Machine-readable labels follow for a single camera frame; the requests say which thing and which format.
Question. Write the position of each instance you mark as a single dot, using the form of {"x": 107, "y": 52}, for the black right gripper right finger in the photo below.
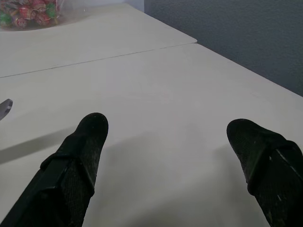
{"x": 272, "y": 165}

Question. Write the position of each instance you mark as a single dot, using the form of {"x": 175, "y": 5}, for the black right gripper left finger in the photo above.
{"x": 71, "y": 170}

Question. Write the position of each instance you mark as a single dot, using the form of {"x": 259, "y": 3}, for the silver metal knife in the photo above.
{"x": 5, "y": 108}

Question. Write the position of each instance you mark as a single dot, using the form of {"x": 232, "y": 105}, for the clear container of wrapped candies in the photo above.
{"x": 28, "y": 13}

